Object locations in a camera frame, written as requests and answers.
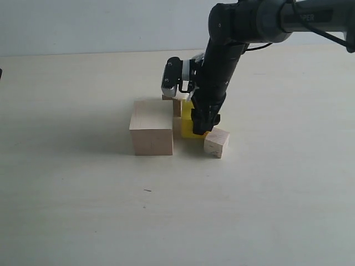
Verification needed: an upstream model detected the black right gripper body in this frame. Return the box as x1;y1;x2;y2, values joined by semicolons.
193;41;246;116

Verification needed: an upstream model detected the yellow cube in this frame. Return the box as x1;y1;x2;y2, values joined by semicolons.
181;100;209;139

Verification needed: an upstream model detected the large wooden cube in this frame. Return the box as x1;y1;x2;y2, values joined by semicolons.
129;99;174;156

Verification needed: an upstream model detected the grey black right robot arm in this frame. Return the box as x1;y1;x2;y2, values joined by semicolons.
191;1;354;135

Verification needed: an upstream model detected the small wooden cube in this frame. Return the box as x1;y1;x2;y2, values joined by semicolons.
204;127;230;158

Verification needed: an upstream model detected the medium wooden cube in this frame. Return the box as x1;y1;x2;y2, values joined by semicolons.
161;94;184;117

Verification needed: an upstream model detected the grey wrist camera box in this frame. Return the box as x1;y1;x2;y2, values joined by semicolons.
161;53;205;101

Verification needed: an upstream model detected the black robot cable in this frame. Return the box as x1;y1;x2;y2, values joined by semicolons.
244;0;355;53

